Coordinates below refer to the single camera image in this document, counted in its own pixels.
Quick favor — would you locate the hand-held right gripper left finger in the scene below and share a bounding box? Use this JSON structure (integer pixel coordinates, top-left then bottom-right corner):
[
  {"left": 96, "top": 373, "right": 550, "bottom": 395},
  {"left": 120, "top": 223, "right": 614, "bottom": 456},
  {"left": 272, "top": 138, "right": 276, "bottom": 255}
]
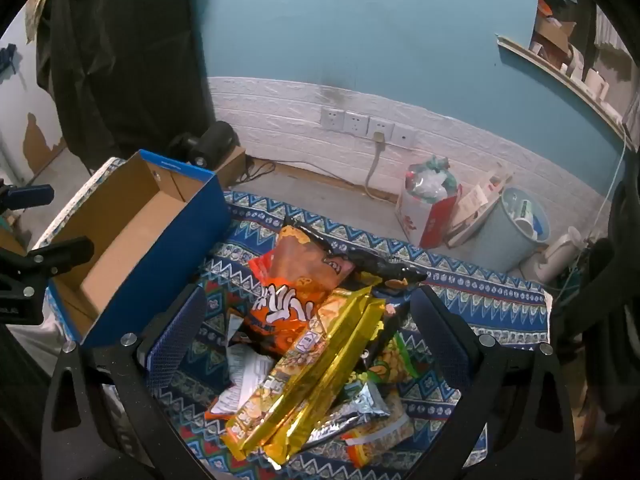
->
[{"left": 40, "top": 282, "right": 221, "bottom": 480}]

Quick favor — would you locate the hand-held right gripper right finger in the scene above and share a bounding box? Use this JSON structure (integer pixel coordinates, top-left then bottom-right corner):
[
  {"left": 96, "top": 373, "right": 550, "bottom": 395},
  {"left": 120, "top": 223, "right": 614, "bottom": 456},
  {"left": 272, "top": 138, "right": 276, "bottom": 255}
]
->
[{"left": 400, "top": 285, "right": 576, "bottom": 480}]

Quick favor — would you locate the pale blue waste bin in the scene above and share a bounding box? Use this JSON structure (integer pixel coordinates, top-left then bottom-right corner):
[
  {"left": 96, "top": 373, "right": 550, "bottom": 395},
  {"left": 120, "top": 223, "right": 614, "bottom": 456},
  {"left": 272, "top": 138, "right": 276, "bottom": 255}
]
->
[{"left": 467, "top": 187, "right": 551, "bottom": 273}]

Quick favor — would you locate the white hanging cord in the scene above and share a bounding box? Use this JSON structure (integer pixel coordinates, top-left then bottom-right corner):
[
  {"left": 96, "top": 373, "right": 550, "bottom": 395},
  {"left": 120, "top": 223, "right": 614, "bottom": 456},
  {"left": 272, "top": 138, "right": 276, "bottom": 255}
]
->
[{"left": 595, "top": 135, "right": 628, "bottom": 231}]

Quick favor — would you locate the large orange snack bag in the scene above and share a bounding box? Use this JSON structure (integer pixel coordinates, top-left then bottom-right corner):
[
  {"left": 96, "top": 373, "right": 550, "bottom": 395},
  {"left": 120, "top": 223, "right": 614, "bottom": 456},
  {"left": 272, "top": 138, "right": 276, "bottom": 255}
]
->
[{"left": 235, "top": 280, "right": 331, "bottom": 358}]

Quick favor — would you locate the small red cartoon snack packet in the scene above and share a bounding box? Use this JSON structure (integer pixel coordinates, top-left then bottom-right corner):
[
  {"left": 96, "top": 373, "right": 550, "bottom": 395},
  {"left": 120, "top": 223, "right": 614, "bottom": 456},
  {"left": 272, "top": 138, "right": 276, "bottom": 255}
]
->
[{"left": 248, "top": 225, "right": 357, "bottom": 293}]

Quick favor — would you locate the blue cardboard box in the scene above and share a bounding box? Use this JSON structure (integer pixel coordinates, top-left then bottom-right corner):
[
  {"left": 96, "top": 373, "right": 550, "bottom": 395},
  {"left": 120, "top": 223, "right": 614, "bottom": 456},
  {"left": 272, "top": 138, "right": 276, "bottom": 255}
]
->
[{"left": 42, "top": 149, "right": 232, "bottom": 350}]

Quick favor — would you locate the black and yellow snack packet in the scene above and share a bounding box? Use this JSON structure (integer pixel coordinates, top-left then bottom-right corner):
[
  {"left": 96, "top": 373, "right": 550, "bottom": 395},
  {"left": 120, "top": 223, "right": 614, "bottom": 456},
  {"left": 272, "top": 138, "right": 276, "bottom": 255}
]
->
[{"left": 285, "top": 217, "right": 428, "bottom": 291}]

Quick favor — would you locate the green snack packet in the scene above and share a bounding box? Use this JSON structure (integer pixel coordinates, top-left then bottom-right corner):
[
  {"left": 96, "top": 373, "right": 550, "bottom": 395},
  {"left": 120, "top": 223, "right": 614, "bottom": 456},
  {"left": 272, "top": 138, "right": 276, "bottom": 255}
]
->
[{"left": 367, "top": 332, "right": 433, "bottom": 386}]

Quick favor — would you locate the red and white bag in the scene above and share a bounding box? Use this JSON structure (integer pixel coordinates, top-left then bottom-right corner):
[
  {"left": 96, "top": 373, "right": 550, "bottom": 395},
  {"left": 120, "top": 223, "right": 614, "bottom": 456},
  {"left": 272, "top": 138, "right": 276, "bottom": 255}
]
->
[{"left": 395, "top": 157, "right": 463, "bottom": 250}]

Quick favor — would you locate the long gold snack packet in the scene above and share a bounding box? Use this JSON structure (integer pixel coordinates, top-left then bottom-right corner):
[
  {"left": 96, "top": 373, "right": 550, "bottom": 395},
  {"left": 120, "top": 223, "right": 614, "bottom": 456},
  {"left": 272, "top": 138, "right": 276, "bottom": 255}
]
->
[
  {"left": 222, "top": 287, "right": 373, "bottom": 461},
  {"left": 265, "top": 297, "right": 388, "bottom": 471}
]

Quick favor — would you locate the black cable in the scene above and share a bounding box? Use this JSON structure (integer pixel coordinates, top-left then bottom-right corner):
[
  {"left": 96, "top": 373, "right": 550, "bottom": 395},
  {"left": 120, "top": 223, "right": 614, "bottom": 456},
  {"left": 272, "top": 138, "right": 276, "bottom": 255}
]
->
[{"left": 240, "top": 160, "right": 276, "bottom": 183}]

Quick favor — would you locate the silver snack packet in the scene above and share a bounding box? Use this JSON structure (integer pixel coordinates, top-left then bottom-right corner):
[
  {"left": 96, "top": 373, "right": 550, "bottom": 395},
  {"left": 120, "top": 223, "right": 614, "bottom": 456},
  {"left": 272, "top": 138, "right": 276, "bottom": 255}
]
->
[{"left": 305, "top": 380, "right": 391, "bottom": 448}]

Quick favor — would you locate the black round device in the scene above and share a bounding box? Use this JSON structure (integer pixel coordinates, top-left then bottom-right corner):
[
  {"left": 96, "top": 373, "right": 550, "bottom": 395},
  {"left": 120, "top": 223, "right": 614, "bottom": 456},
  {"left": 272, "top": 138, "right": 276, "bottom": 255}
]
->
[{"left": 170, "top": 121, "right": 237, "bottom": 168}]

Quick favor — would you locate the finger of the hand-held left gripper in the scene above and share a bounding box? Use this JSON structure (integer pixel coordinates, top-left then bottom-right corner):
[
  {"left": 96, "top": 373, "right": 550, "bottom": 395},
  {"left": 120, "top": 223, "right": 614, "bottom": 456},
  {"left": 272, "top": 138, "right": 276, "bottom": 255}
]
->
[
  {"left": 0, "top": 184, "right": 55, "bottom": 211},
  {"left": 27, "top": 237, "right": 96, "bottom": 282}
]

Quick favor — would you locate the orange-edged nut snack packet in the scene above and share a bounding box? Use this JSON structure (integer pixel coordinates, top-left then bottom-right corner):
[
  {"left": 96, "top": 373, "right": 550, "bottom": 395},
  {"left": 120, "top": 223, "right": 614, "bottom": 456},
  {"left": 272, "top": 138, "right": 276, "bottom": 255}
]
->
[{"left": 342, "top": 390, "right": 416, "bottom": 468}]

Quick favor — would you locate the white plug and cable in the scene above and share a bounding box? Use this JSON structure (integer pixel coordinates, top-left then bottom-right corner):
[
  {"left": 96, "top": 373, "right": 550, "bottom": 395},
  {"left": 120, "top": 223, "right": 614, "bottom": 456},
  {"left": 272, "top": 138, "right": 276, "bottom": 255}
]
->
[{"left": 365, "top": 131, "right": 388, "bottom": 198}]

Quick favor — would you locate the white-backed orange snack packet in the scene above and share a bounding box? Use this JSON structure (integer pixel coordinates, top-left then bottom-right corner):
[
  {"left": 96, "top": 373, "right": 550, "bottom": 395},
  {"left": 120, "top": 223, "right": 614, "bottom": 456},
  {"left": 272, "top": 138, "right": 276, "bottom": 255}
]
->
[{"left": 205, "top": 310, "right": 276, "bottom": 418}]

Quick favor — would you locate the black cloth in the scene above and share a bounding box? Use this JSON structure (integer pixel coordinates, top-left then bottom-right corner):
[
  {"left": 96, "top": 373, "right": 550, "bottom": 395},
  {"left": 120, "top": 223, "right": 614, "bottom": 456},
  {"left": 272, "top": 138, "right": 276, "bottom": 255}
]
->
[{"left": 35, "top": 0, "right": 216, "bottom": 171}]

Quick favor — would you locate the wall shelf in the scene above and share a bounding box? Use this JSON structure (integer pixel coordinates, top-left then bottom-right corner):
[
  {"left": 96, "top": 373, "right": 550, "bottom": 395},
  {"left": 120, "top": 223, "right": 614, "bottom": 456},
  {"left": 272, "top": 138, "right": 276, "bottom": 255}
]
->
[{"left": 496, "top": 34, "right": 633, "bottom": 146}]

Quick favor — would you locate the white jug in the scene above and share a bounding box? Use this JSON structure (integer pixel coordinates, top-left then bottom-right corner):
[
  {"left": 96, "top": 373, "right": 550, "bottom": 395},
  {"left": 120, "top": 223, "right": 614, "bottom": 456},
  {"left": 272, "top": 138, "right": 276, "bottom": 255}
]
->
[{"left": 520, "top": 227, "right": 583, "bottom": 283}]

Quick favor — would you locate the cardboard box on shelf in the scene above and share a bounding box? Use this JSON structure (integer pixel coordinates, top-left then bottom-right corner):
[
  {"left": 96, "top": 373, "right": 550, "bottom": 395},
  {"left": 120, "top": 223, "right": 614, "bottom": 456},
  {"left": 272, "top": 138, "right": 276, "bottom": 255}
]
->
[{"left": 530, "top": 0, "right": 578, "bottom": 61}]

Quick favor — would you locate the patterned blue blanket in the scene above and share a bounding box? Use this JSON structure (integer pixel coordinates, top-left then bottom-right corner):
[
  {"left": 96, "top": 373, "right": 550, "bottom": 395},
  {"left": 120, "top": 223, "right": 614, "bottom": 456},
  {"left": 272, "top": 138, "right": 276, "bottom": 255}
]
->
[{"left": 30, "top": 157, "right": 553, "bottom": 480}]

